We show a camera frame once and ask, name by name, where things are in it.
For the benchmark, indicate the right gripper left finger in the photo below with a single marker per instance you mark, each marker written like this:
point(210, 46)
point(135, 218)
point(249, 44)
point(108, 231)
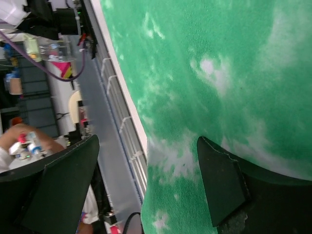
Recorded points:
point(47, 196)

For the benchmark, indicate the cluttered background workbench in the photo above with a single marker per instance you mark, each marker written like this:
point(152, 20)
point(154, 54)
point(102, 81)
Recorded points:
point(46, 50)

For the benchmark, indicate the green white tie-dye trousers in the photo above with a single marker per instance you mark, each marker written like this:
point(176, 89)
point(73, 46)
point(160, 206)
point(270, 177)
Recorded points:
point(238, 72)

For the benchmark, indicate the aluminium rail frame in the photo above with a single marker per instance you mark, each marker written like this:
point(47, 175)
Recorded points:
point(130, 131)

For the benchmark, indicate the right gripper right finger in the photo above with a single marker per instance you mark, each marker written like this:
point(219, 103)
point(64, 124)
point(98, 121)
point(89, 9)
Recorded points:
point(244, 198)

